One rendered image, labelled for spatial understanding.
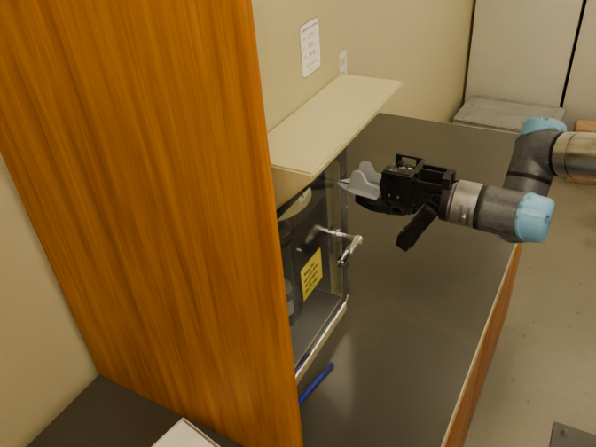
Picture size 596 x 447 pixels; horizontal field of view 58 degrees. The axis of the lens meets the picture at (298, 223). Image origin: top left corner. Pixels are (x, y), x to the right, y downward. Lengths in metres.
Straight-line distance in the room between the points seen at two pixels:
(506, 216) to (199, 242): 0.47
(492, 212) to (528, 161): 0.15
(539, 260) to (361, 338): 1.91
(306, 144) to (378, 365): 0.59
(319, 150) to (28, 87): 0.39
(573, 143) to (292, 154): 0.48
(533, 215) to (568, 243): 2.29
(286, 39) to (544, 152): 0.47
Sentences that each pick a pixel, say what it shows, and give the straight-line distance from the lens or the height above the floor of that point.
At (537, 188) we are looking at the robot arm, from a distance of 1.01.
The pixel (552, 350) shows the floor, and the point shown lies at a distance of 2.58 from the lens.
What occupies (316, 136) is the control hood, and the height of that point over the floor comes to 1.51.
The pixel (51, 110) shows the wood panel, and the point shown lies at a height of 1.57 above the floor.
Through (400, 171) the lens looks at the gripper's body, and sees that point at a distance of 0.92.
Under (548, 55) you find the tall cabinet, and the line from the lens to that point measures 3.82.
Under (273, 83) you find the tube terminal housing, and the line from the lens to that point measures 0.77.
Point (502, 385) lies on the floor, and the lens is 2.40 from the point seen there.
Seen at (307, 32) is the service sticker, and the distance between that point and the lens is 0.85.
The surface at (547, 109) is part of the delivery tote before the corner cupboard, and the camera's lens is 3.83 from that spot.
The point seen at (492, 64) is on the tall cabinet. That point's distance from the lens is 3.89.
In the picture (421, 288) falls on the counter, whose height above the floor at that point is 0.94.
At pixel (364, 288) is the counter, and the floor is 0.94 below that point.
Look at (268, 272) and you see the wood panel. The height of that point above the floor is 1.40.
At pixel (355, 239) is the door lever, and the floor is 1.21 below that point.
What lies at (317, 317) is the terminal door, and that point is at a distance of 1.09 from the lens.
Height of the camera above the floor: 1.85
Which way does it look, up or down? 36 degrees down
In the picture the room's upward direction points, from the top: 5 degrees counter-clockwise
